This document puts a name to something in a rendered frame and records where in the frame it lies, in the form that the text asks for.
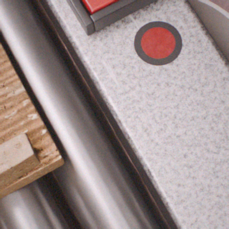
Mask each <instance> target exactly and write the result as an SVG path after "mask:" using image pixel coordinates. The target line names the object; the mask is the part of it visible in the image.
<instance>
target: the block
mask: <svg viewBox="0 0 229 229"><path fill-rule="evenodd" d="M39 164H40V160H39V158H38V156H37V153H36V152H35V150H34V148H33V145H31V142H30V140H29V138H28V136H27V135H26V134H25V133H21V134H19V135H17V136H16V137H13V138H11V139H10V140H8V141H6V142H4V143H2V144H0V187H2V186H4V185H7V184H9V183H11V182H12V181H14V180H16V179H17V178H19V177H20V176H22V175H24V174H26V173H27V172H29V171H30V170H32V169H34V168H35V167H37V166H38V165H39Z"/></svg>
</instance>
